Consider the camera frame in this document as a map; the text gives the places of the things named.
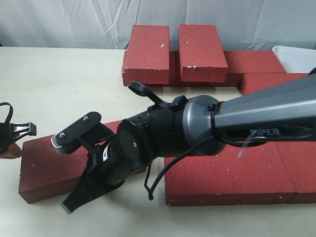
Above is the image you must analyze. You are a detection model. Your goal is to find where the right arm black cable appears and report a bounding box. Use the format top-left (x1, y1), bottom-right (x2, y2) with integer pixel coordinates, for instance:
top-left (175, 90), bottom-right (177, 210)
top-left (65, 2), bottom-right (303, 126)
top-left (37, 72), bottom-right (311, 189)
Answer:
top-left (127, 80), bottom-right (247, 201)

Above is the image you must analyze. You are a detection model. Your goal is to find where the back base red brick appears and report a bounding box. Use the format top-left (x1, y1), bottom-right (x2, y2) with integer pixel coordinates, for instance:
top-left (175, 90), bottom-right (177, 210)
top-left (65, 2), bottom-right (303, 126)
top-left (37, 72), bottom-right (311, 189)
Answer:
top-left (135, 51), bottom-right (243, 87)

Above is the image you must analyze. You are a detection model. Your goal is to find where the right grey Piper arm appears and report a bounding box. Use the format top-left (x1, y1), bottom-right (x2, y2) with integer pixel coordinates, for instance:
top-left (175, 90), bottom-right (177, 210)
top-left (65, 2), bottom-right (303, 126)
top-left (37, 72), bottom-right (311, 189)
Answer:
top-left (51, 71), bottom-right (316, 214)

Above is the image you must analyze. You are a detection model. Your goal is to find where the grey fabric backdrop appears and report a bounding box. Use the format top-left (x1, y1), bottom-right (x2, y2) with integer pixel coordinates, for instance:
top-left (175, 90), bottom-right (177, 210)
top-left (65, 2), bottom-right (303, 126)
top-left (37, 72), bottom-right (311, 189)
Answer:
top-left (0, 0), bottom-right (316, 50)

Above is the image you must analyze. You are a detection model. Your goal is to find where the front large red brick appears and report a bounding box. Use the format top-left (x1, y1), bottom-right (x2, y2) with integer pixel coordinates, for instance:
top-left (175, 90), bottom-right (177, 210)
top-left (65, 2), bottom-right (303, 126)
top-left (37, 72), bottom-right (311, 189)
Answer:
top-left (164, 143), bottom-right (296, 206)

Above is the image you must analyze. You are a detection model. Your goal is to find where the white plastic tray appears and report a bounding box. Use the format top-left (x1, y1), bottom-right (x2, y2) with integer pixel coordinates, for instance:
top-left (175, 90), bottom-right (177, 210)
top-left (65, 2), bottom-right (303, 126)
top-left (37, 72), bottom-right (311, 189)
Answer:
top-left (272, 46), bottom-right (316, 73)

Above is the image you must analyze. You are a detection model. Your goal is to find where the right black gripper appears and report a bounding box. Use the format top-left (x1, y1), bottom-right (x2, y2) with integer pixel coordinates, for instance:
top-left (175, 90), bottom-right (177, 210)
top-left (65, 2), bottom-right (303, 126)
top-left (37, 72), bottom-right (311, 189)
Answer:
top-left (61, 116), bottom-right (158, 214)

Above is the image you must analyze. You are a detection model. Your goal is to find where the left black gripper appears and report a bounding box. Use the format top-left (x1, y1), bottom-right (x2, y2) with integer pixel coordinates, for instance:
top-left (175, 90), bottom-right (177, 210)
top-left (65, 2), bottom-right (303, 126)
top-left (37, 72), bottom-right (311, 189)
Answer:
top-left (0, 122), bottom-right (37, 159)

